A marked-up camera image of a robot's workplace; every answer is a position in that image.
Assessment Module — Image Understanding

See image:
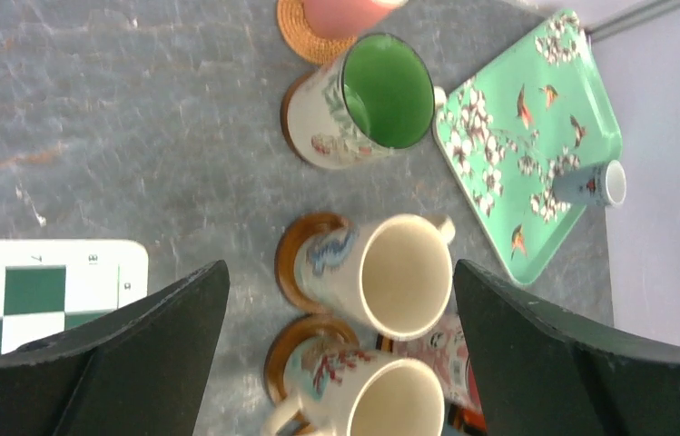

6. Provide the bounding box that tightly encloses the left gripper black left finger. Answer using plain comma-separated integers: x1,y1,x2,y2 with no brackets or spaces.
0,261,230,435

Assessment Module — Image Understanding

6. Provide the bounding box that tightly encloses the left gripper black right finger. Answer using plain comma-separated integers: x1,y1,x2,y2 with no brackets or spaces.
453,260,680,435

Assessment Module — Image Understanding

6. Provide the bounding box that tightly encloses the small white blue mug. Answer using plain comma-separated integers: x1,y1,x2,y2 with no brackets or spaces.
552,160,627,207

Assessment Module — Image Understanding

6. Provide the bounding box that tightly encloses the large cream mug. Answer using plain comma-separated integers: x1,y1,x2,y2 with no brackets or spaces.
292,213,456,341

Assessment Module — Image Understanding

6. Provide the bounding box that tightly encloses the brown wooden saucer coaster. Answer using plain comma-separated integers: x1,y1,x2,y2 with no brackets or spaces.
280,71,313,164
263,314,360,405
274,212,350,314

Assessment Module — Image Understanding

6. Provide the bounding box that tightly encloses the white floral mug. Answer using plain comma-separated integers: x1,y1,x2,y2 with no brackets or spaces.
261,336,445,436

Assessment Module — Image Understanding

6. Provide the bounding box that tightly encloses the green inside mug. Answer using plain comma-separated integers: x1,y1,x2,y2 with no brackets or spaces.
288,33,447,170

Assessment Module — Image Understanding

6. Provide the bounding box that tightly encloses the light cork coaster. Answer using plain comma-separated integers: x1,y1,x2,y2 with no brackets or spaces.
276,0,358,65

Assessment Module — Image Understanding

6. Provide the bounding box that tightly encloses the pink white mug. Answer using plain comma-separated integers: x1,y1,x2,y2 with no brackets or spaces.
303,0,408,39

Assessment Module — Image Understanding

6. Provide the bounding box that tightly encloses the orange mug black handle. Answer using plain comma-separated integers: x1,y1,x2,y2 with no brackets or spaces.
446,362,488,436

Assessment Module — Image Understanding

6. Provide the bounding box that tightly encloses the pink patterned mug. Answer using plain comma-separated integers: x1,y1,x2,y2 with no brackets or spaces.
377,313,483,415

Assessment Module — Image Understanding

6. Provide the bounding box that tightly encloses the green white chessboard mat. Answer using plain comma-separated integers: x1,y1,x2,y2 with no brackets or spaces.
0,239,149,354

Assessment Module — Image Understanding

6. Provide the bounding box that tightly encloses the mint green floral tray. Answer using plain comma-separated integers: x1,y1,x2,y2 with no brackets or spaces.
433,9,623,286

